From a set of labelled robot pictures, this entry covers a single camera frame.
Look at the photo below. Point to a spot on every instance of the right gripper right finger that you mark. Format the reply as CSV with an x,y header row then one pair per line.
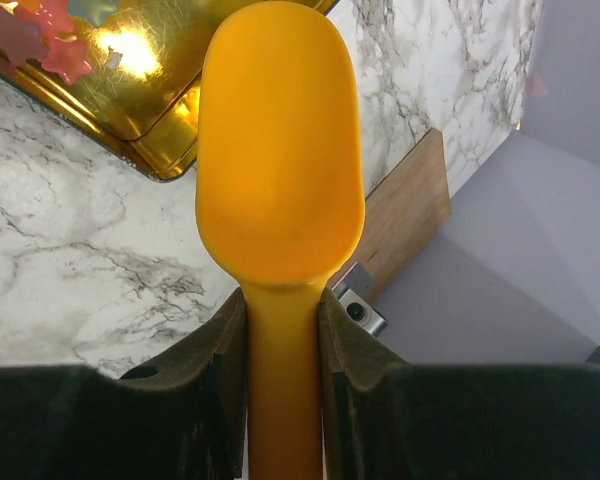
x,y
386,418

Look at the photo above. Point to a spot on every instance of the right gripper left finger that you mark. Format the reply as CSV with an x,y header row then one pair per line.
x,y
179,415

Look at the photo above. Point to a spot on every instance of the yellow plastic scoop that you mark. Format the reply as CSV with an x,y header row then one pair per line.
x,y
280,206

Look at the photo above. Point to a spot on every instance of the tin of gummy candies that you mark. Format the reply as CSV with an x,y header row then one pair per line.
x,y
124,73

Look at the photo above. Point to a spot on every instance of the wooden board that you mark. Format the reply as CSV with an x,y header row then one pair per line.
x,y
403,213

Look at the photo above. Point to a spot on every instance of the small metal bracket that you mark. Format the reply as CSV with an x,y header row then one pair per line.
x,y
352,291

